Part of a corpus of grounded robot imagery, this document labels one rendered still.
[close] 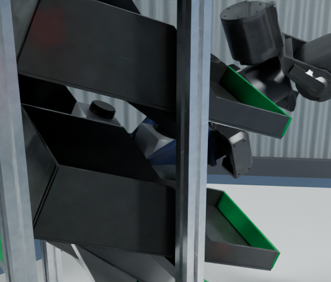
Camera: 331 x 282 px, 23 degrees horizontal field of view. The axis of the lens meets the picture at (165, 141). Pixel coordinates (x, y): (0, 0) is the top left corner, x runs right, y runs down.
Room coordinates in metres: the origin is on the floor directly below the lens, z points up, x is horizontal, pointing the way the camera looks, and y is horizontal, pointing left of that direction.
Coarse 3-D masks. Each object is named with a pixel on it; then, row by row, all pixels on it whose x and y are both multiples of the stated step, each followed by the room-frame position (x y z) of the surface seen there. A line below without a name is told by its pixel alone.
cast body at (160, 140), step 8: (144, 128) 0.84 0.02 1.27; (152, 128) 0.85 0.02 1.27; (160, 128) 0.84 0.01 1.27; (136, 136) 0.85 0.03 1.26; (144, 136) 0.84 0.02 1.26; (152, 136) 0.83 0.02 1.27; (160, 136) 0.83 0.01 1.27; (168, 136) 0.83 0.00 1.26; (136, 144) 0.84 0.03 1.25; (144, 144) 0.83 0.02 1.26; (152, 144) 0.82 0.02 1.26; (160, 144) 0.82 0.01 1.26; (144, 152) 0.82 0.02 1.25; (152, 152) 0.82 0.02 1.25; (160, 168) 0.82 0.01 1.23; (168, 168) 0.83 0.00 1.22; (160, 176) 0.82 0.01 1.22; (168, 176) 0.83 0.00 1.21
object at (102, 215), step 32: (32, 128) 0.66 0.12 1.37; (64, 128) 0.73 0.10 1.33; (96, 128) 0.74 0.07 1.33; (32, 160) 0.63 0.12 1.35; (64, 160) 0.72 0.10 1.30; (96, 160) 0.74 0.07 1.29; (128, 160) 0.75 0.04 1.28; (32, 192) 0.61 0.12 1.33; (64, 192) 0.59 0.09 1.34; (96, 192) 0.61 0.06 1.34; (128, 192) 0.62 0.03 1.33; (160, 192) 0.63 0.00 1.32; (224, 192) 0.80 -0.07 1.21; (32, 224) 0.58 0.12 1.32; (64, 224) 0.59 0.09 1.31; (96, 224) 0.60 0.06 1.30; (128, 224) 0.62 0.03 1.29; (160, 224) 0.63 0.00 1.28; (224, 224) 0.75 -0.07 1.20; (224, 256) 0.66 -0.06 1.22; (256, 256) 0.67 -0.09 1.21
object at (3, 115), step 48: (0, 0) 0.52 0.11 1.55; (192, 0) 0.61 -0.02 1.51; (0, 48) 0.52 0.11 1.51; (192, 48) 0.61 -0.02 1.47; (0, 96) 0.52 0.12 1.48; (192, 96) 0.61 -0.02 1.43; (0, 144) 0.51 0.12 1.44; (192, 144) 0.61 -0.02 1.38; (0, 192) 0.52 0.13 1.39; (192, 192) 0.61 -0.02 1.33; (192, 240) 0.61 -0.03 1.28
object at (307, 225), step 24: (240, 192) 1.33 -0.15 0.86; (264, 192) 1.33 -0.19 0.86; (288, 192) 1.33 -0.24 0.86; (312, 192) 1.33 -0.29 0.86; (264, 216) 1.25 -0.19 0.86; (288, 216) 1.25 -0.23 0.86; (312, 216) 1.25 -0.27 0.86; (288, 240) 1.18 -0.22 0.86; (312, 240) 1.18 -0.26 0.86; (216, 264) 1.11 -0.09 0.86; (288, 264) 1.11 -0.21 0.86; (312, 264) 1.11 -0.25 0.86
